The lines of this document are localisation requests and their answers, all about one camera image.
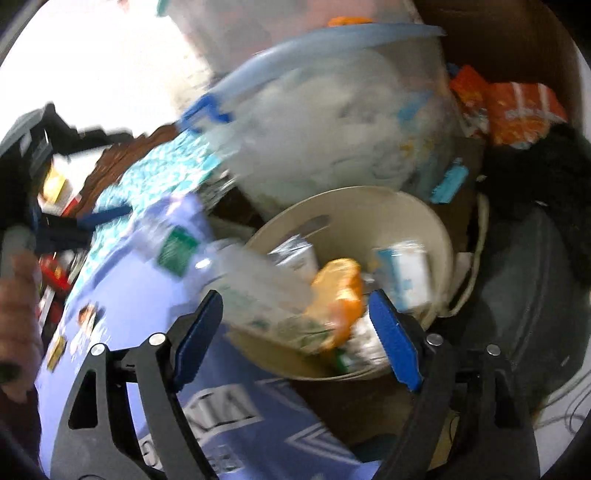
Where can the clear storage box blue lid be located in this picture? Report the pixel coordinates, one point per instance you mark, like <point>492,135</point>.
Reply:
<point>346,115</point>

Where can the clear plastic bottle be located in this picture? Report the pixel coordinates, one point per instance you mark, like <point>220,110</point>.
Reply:
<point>258,286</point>

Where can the black fuzzy cloth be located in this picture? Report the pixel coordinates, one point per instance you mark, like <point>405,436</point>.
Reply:
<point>545,184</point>

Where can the carved wooden headboard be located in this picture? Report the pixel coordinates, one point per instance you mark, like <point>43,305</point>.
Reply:
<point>134,147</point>

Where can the beige plastic bin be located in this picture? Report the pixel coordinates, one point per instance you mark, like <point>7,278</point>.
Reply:
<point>360,207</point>

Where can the person's left forearm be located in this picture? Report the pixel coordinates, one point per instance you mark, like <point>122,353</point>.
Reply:
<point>18,424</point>

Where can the person's left hand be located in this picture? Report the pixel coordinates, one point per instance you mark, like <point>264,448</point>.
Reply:
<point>18,314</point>

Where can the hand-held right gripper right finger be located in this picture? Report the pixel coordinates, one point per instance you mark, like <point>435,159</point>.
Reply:
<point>397,341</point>

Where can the orange snack packet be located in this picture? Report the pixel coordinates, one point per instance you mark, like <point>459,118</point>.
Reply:
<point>468,97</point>
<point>526,110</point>

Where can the dark grey bag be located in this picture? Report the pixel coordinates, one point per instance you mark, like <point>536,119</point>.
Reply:
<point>517,300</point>

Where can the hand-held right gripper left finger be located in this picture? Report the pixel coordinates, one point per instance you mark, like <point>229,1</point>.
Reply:
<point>198,337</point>

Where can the blue printed bed sheet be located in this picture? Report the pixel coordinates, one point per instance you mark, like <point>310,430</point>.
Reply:
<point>138,300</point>

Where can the teal patterned blanket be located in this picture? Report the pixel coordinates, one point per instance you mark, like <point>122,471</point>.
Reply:
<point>152,170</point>

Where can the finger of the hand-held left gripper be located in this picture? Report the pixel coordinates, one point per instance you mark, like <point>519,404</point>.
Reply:
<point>106,216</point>

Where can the clear plastic container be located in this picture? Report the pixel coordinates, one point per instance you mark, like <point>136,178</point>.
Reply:
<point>277,27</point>

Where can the yellow and red wall calendar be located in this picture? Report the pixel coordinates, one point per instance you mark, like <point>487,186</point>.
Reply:
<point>55,184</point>

